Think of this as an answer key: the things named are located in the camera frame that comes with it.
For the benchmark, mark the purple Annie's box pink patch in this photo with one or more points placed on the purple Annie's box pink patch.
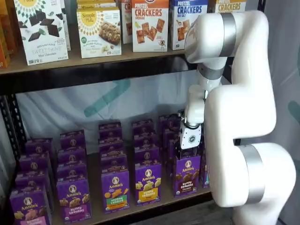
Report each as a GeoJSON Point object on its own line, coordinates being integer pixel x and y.
{"type": "Point", "coordinates": [34, 162]}
{"type": "Point", "coordinates": [31, 179]}
{"type": "Point", "coordinates": [29, 206]}
{"type": "Point", "coordinates": [38, 146]}

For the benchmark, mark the light grey fabric curtain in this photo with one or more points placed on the light grey fabric curtain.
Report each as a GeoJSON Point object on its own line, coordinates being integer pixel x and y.
{"type": "Point", "coordinates": [286, 70]}

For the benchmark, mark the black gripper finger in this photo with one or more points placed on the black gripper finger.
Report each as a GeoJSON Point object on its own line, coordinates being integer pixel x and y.
{"type": "Point", "coordinates": [180, 153]}
{"type": "Point", "coordinates": [201, 152]}

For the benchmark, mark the orange pretzel crackers box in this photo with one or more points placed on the orange pretzel crackers box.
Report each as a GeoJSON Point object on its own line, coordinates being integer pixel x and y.
{"type": "Point", "coordinates": [126, 23]}
{"type": "Point", "coordinates": [150, 28]}

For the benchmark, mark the purple Annie's bunny grahams box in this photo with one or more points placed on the purple Annie's bunny grahams box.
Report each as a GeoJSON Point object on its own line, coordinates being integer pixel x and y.
{"type": "Point", "coordinates": [73, 201]}
{"type": "Point", "coordinates": [71, 156]}
{"type": "Point", "coordinates": [71, 172]}
{"type": "Point", "coordinates": [72, 139]}

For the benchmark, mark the gold pretzel crackers box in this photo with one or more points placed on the gold pretzel crackers box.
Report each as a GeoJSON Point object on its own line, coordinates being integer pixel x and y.
{"type": "Point", "coordinates": [229, 7]}

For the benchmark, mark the purple Annie's box green patch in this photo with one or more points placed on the purple Annie's box green patch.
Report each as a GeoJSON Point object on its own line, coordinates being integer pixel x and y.
{"type": "Point", "coordinates": [113, 162]}
{"type": "Point", "coordinates": [112, 146]}
{"type": "Point", "coordinates": [114, 192]}
{"type": "Point", "coordinates": [110, 129]}

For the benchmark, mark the purple Annie's box brown patch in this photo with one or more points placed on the purple Annie's box brown patch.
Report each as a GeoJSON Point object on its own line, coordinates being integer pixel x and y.
{"type": "Point", "coordinates": [171, 154]}
{"type": "Point", "coordinates": [170, 134]}
{"type": "Point", "coordinates": [167, 122]}

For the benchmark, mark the blue pretzel crackers box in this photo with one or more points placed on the blue pretzel crackers box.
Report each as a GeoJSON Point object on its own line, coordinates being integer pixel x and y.
{"type": "Point", "coordinates": [178, 23]}

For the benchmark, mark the purple Annie's box purple label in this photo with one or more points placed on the purple Annie's box purple label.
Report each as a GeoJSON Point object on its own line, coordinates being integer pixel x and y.
{"type": "Point", "coordinates": [187, 180]}

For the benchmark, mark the Simple Mills sweet thins box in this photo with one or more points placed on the Simple Mills sweet thins box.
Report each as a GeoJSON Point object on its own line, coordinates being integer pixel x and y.
{"type": "Point", "coordinates": [66, 28]}
{"type": "Point", "coordinates": [39, 30]}

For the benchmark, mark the black metal shelving rack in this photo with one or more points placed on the black metal shelving rack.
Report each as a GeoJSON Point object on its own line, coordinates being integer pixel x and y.
{"type": "Point", "coordinates": [93, 75]}

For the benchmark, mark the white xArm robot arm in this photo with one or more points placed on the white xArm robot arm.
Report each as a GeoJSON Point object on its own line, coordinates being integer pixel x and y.
{"type": "Point", "coordinates": [246, 93]}

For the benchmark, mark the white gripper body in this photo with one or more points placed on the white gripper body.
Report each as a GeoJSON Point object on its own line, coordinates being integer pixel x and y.
{"type": "Point", "coordinates": [191, 139]}

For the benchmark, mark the Simple Mills bars box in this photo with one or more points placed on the Simple Mills bars box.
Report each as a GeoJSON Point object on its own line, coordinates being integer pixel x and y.
{"type": "Point", "coordinates": [98, 35]}
{"type": "Point", "coordinates": [98, 3]}

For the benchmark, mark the purple Annie's box teal patch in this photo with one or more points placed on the purple Annie's box teal patch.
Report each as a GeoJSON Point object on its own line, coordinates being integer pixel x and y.
{"type": "Point", "coordinates": [205, 173]}

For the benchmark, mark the white backdrop sheet teal logo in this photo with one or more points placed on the white backdrop sheet teal logo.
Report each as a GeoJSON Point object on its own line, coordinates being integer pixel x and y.
{"type": "Point", "coordinates": [58, 105]}

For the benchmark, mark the orange Festival box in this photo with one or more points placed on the orange Festival box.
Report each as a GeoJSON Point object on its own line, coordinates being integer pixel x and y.
{"type": "Point", "coordinates": [10, 28]}
{"type": "Point", "coordinates": [3, 51]}

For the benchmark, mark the purple Annie's box yellow patch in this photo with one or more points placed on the purple Annie's box yellow patch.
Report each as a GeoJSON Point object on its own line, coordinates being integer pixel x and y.
{"type": "Point", "coordinates": [147, 187]}
{"type": "Point", "coordinates": [141, 126]}
{"type": "Point", "coordinates": [144, 140]}
{"type": "Point", "coordinates": [146, 155]}

